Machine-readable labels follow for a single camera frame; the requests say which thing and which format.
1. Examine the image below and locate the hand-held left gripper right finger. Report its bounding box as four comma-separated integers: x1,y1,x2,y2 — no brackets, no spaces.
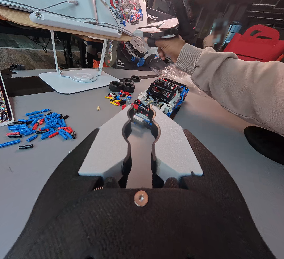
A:
150,105,204,181

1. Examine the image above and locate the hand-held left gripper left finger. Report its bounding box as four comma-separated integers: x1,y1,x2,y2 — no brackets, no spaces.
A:
78,104,133,178

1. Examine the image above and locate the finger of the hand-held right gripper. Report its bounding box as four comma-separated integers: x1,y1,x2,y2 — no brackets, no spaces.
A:
131,29,147,39
136,22,163,30

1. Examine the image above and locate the person's right forearm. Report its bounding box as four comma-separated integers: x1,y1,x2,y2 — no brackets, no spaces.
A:
175,43,284,136

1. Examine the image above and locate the grey desk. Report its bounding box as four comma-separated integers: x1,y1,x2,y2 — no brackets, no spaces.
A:
0,67,284,259

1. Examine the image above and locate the person's right hand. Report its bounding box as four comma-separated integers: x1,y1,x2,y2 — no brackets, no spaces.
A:
144,35,187,64

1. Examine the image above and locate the toy car set box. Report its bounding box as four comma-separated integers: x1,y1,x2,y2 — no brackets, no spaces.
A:
105,8,178,71

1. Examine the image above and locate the heap of assorted loose bricks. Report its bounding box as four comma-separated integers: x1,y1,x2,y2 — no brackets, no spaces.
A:
105,90,133,110

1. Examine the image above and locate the pile of clear plastic bags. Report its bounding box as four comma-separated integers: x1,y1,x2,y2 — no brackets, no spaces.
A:
153,64,207,96

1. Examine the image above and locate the toy brick race car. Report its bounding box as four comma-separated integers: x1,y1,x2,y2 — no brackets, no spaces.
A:
132,78,189,129

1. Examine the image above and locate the pile of blue red pins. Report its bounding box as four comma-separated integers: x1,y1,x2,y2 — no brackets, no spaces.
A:
0,108,76,150

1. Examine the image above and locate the white book stand tray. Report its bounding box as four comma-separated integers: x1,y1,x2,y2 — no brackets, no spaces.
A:
0,0,133,42

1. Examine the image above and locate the red felt bag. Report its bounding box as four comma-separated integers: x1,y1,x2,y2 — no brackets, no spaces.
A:
223,24,284,63

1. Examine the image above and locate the white monitor base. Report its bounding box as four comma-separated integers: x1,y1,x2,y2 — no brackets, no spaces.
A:
39,68,120,94

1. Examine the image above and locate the shiny sticker sheet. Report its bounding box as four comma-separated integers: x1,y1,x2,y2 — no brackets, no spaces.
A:
0,71,15,127

